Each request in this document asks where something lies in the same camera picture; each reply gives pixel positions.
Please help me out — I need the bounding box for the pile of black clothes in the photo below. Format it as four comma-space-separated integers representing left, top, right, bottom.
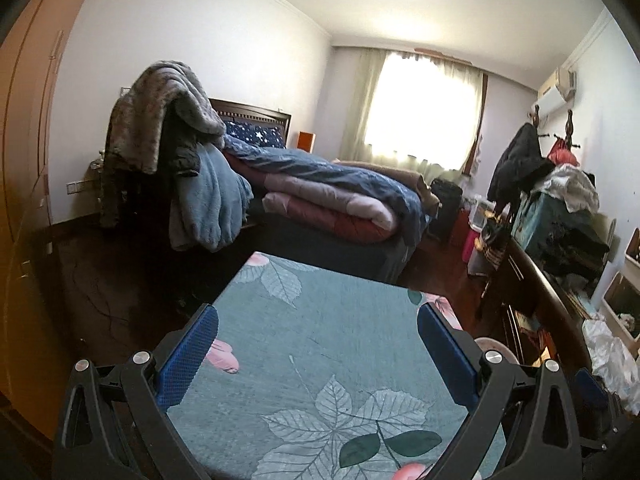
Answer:
542, 220, 611, 276

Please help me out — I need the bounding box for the teal floral tablecloth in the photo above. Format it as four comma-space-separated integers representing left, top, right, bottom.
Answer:
165, 251, 508, 480

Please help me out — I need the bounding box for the teal storage box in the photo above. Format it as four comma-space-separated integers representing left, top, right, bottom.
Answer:
512, 190, 576, 256

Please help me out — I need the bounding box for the red garment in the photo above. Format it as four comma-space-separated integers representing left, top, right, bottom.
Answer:
547, 139, 579, 167

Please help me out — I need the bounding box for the black suitcase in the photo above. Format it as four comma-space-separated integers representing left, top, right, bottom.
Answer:
430, 178, 463, 243

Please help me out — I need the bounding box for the open cardboard box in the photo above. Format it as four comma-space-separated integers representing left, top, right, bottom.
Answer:
600, 270, 640, 338

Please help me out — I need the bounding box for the black handbag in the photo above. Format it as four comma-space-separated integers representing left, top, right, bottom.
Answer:
482, 220, 508, 250

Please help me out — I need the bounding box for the red bag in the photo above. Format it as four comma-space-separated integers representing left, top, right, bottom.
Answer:
452, 207, 473, 246

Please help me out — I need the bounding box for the dark jacket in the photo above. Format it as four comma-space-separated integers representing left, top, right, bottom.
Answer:
170, 105, 202, 179

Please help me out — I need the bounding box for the pale window curtain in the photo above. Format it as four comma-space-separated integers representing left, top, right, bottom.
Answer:
340, 47, 488, 176

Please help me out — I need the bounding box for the wooden coat rack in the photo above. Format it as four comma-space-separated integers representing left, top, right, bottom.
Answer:
530, 105, 583, 152

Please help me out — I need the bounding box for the white air conditioner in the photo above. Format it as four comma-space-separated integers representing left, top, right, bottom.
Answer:
537, 67, 578, 116

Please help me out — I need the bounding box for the white plastic drawer unit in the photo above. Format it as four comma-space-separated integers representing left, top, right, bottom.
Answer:
469, 199, 496, 233

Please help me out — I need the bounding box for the pink container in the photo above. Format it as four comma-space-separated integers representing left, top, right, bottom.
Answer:
462, 230, 482, 265

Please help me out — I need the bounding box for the dark wooden headboard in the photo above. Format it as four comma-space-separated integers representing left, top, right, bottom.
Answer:
207, 98, 292, 148

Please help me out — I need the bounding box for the dark blue bed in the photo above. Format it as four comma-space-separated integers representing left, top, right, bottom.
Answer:
250, 195, 431, 286

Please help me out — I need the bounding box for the black coat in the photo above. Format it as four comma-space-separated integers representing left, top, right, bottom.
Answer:
487, 122, 561, 206

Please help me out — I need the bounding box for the dark wooden cabinet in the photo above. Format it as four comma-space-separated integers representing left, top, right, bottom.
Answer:
480, 237, 601, 376

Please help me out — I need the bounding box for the folded blue and pink quilt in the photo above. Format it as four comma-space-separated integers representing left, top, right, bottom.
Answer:
222, 135, 441, 246

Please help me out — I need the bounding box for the wooden wardrobe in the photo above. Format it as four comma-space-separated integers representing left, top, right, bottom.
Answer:
0, 0, 108, 411

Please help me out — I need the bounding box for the star print blue pillow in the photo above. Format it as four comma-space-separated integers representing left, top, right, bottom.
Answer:
222, 119, 286, 150

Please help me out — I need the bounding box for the light blue fleece blanket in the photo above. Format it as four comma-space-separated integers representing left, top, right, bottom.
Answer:
168, 142, 254, 252

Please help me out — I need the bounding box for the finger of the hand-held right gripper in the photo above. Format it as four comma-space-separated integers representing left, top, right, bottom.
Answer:
572, 367, 609, 411

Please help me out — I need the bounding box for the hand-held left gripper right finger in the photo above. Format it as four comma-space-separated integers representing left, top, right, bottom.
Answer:
416, 302, 583, 480

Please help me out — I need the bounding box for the grey fuzzy blanket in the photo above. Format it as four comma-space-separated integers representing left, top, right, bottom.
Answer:
107, 60, 227, 176

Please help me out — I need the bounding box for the white plastic bag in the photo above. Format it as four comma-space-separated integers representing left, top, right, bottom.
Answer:
582, 315, 640, 416

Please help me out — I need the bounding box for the brown blanket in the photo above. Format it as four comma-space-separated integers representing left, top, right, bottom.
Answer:
340, 159, 441, 206

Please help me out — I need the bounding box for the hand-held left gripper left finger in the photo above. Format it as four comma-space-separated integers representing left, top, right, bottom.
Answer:
52, 302, 221, 480

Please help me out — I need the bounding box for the white cloth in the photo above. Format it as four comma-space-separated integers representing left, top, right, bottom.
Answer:
542, 164, 600, 213

